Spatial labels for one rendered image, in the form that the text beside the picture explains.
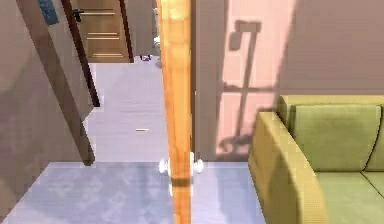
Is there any white round door knob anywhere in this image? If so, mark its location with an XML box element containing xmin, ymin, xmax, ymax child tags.
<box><xmin>158</xmin><ymin>158</ymin><xmax>171</xmax><ymax>176</ymax></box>
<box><xmin>190</xmin><ymin>152</ymin><xmax>205</xmax><ymax>175</ymax></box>

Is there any blue framed wall picture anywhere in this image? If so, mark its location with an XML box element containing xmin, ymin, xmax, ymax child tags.
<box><xmin>37</xmin><ymin>0</ymin><xmax>60</xmax><ymax>26</ymax></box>

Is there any green sofa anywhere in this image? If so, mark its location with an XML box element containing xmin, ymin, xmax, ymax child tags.
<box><xmin>248</xmin><ymin>94</ymin><xmax>384</xmax><ymax>224</ymax></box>

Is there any black door handle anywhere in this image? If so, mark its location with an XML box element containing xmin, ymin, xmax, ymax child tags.
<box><xmin>72</xmin><ymin>9</ymin><xmax>85</xmax><ymax>23</ymax></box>

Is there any brown panelled room door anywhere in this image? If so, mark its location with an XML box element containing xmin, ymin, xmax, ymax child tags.
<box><xmin>70</xmin><ymin>0</ymin><xmax>132</xmax><ymax>64</ymax></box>

